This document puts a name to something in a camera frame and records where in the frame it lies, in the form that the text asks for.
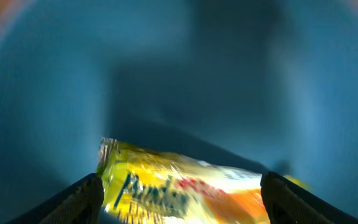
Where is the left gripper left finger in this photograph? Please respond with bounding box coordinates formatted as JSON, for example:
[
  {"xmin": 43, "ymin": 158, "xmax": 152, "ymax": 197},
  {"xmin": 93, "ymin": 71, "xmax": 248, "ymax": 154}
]
[{"xmin": 7, "ymin": 173, "xmax": 104, "ymax": 224}]

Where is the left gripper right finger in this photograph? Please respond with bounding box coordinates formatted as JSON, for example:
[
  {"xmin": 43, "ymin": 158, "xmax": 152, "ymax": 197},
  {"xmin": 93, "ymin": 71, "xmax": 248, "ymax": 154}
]
[{"xmin": 260, "ymin": 172, "xmax": 358, "ymax": 224}]

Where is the yellow snack wrapper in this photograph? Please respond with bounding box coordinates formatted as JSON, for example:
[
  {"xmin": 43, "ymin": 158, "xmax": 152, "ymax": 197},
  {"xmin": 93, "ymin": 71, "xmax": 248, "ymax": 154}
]
[{"xmin": 96, "ymin": 137, "xmax": 312, "ymax": 224}]

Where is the dark blue plate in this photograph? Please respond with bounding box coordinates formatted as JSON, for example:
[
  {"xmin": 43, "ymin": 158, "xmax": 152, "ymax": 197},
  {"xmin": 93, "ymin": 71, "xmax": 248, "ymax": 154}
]
[{"xmin": 0, "ymin": 0, "xmax": 358, "ymax": 223}]

